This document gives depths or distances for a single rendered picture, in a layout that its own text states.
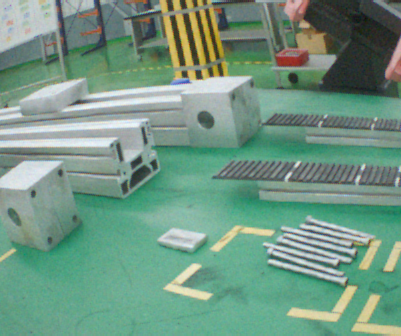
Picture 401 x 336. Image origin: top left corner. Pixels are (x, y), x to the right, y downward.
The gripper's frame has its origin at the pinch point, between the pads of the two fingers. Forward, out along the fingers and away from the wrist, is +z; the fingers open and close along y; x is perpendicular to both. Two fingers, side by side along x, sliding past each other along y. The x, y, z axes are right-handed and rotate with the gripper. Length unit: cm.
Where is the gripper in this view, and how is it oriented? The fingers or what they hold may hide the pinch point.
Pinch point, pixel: (344, 39)
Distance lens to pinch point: 40.7
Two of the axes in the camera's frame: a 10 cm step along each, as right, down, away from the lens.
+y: 8.5, 4.9, -1.8
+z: -4.7, 5.7, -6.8
